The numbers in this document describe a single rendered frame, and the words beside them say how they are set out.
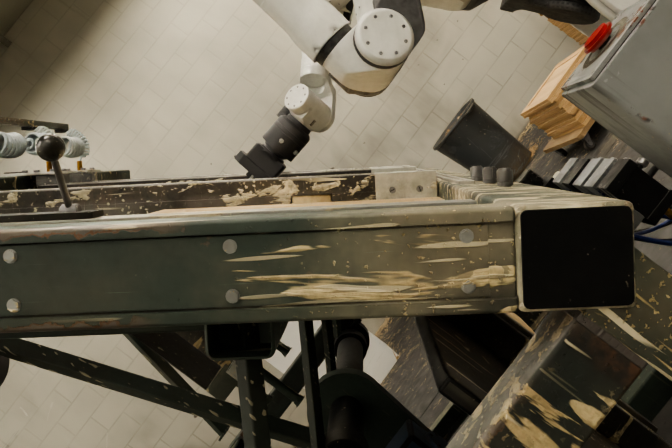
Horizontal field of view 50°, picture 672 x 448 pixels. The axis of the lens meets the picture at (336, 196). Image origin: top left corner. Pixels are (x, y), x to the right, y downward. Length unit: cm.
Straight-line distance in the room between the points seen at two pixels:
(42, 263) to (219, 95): 599
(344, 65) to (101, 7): 626
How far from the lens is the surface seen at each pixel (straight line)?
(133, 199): 155
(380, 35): 95
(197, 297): 78
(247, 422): 92
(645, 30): 80
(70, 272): 81
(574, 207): 77
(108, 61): 701
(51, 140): 104
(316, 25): 97
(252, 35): 689
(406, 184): 148
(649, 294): 81
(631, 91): 79
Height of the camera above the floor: 107
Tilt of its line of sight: level
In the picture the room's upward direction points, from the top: 53 degrees counter-clockwise
